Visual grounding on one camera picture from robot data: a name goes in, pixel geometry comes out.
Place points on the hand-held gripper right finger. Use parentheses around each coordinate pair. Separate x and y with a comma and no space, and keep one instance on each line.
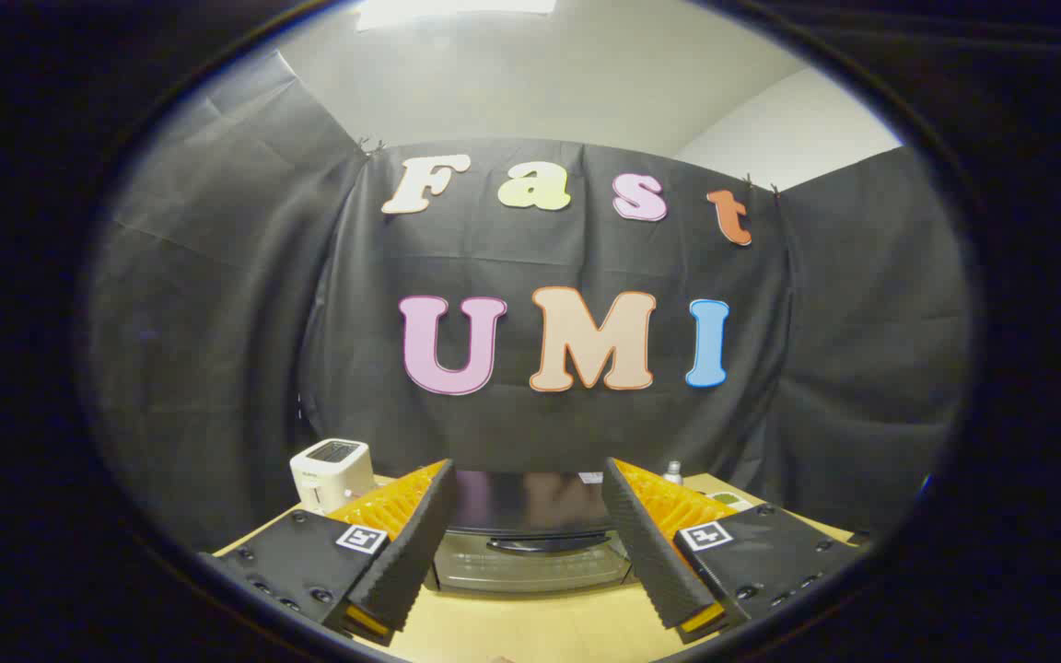
(646,543)

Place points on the white toaster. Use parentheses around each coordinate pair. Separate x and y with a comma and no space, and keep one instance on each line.
(332,474)

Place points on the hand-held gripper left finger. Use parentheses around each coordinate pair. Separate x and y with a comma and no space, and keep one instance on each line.
(411,543)

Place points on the black toaster oven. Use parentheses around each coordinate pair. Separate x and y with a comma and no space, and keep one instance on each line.
(526,502)

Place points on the small silver bottle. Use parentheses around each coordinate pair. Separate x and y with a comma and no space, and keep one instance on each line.
(673,474)

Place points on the white divided snack dish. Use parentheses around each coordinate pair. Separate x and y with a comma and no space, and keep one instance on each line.
(726,499)

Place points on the ceiling light panel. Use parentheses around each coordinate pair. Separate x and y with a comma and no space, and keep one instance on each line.
(452,9)

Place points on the black backdrop cloth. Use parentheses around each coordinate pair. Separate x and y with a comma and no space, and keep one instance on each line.
(217,322)

